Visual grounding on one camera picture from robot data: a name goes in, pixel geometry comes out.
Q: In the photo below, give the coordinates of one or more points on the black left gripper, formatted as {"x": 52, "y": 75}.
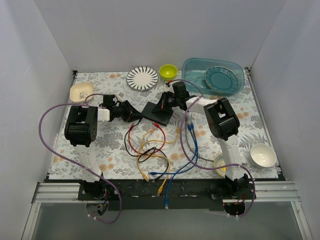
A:
{"x": 127, "y": 112}

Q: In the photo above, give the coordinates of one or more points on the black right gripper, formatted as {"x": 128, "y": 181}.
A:
{"x": 164, "y": 102}

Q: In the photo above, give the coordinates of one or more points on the dark grey network switch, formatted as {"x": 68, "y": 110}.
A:
{"x": 154, "y": 113}

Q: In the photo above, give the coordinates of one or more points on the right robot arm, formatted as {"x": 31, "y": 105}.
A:
{"x": 221, "y": 118}

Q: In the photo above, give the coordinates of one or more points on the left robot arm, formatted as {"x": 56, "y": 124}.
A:
{"x": 81, "y": 129}

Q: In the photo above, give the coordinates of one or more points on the striped white plate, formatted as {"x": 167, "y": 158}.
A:
{"x": 142, "y": 78}

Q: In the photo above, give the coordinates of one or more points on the lime green bowl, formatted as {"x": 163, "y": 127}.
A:
{"x": 168, "y": 72}

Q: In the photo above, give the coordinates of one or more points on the cream square dish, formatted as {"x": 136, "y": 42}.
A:
{"x": 79, "y": 91}

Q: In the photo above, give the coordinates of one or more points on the teal plastic tub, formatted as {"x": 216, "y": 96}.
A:
{"x": 194, "y": 72}

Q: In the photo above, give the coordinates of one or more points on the teal glass plate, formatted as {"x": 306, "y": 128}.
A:
{"x": 221, "y": 78}

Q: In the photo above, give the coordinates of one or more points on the yellow patterned small bowl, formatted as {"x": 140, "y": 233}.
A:
{"x": 219, "y": 164}

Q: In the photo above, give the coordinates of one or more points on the white ceramic bowl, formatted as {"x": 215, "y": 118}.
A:
{"x": 263, "y": 156}

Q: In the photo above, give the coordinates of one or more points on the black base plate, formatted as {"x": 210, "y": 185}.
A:
{"x": 176, "y": 195}

